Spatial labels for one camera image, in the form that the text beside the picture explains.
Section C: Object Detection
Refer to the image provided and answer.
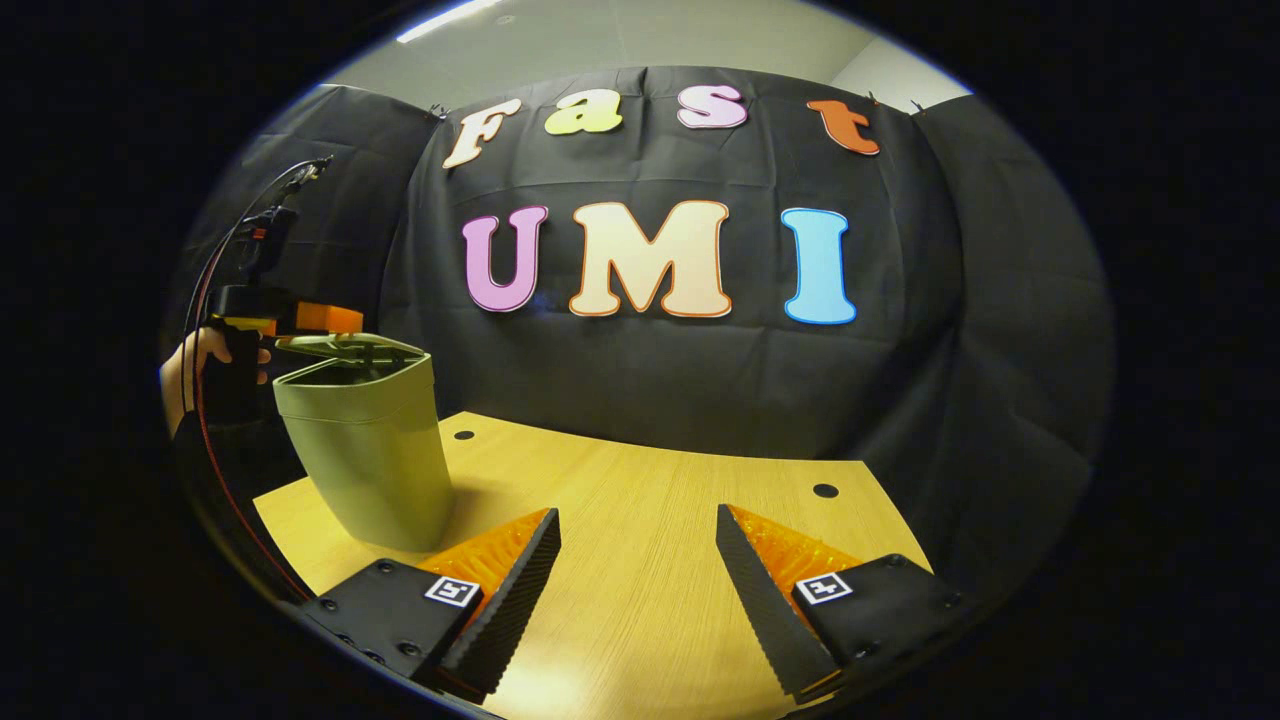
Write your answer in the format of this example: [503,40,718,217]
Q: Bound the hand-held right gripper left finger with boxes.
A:
[298,506,564,699]

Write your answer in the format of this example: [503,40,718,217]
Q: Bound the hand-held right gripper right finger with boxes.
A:
[714,502,968,703]

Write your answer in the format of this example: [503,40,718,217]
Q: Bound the green desktop garbage bin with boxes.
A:
[273,333,454,554]

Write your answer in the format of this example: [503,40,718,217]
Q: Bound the wooden desktop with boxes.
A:
[253,410,933,720]

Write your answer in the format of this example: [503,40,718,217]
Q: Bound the red and black cable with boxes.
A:
[180,158,333,603]

